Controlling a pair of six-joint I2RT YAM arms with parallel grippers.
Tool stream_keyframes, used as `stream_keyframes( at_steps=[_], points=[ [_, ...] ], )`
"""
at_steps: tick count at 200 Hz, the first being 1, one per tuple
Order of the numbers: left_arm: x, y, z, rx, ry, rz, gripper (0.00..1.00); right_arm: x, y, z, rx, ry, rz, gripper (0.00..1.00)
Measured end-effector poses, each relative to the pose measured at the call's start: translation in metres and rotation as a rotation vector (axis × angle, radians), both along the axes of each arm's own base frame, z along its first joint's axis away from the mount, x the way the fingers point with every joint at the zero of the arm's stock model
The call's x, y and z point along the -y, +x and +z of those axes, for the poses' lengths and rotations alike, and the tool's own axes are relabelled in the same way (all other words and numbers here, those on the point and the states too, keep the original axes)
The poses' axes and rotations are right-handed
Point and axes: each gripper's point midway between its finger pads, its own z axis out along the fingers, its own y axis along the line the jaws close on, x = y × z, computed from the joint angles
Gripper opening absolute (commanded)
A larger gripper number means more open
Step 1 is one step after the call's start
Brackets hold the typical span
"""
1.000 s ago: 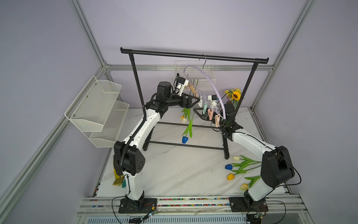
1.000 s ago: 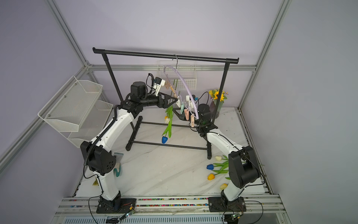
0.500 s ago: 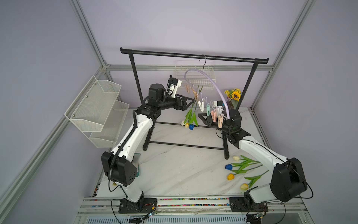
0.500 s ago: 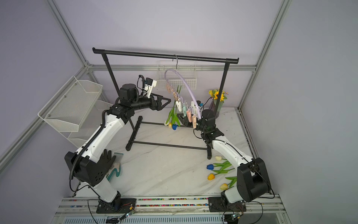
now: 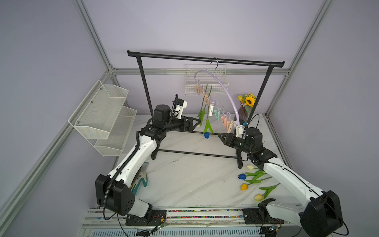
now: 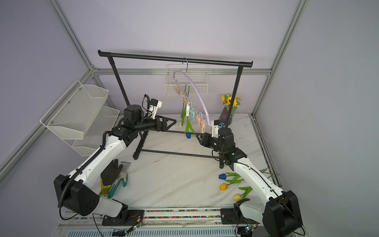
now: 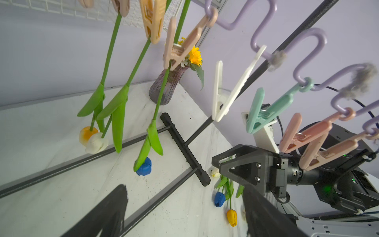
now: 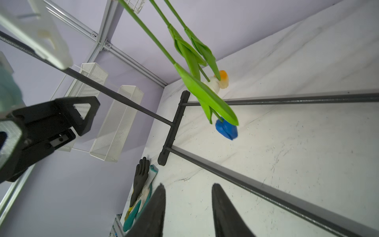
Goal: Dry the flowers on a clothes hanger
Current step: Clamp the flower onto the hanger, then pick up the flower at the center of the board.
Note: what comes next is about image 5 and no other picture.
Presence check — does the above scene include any blue tulip group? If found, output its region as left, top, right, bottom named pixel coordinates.
left=203, top=86, right=214, bottom=139
left=238, top=170, right=266, bottom=180

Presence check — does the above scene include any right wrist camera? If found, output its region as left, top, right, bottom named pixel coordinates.
left=235, top=122, right=247, bottom=138

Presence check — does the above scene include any yellow tulip group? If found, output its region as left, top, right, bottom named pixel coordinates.
left=240, top=177, right=271, bottom=191
left=197, top=85, right=208, bottom=126

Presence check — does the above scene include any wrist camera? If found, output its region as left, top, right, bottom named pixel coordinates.
left=235, top=122, right=247, bottom=138
left=173, top=95, right=188, bottom=119

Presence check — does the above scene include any pale yellow tulip right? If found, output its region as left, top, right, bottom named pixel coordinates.
left=254, top=183, right=280, bottom=201

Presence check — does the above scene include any sunflower bouquet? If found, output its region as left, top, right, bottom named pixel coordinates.
left=238, top=93, right=256, bottom=115

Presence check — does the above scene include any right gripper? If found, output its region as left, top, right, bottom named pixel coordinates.
left=219, top=133, right=253, bottom=155

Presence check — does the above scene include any white tulip right group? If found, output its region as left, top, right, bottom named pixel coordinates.
left=246, top=165, right=259, bottom=170

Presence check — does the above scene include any white mesh two-tier shelf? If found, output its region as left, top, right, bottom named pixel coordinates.
left=68, top=81, right=137, bottom=157

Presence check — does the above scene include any black clothes rack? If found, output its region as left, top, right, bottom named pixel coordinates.
left=127, top=49, right=285, bottom=169

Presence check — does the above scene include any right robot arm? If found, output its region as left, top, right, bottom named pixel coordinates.
left=218, top=127, right=344, bottom=237

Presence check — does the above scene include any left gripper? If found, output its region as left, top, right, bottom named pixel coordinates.
left=164, top=116, right=200, bottom=133

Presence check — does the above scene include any lilac clip hanger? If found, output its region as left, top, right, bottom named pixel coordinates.
left=193, top=68, right=244, bottom=137

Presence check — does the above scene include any dark ribbed vase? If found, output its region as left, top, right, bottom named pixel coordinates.
left=238, top=106, right=249, bottom=124

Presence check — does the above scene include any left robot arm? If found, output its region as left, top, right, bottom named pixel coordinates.
left=95, top=105, right=201, bottom=220

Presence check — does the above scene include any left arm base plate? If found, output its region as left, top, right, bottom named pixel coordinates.
left=125, top=209, right=167, bottom=226

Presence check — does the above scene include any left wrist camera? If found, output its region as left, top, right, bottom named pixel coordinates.
left=173, top=95, right=188, bottom=119

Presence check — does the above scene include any teal green glove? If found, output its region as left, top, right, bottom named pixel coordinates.
left=130, top=162, right=149, bottom=195

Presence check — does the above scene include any white wire wall basket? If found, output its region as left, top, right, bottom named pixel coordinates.
left=185, top=64, right=229, bottom=95

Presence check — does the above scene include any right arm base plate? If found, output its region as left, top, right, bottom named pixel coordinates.
left=242, top=198, right=284, bottom=225

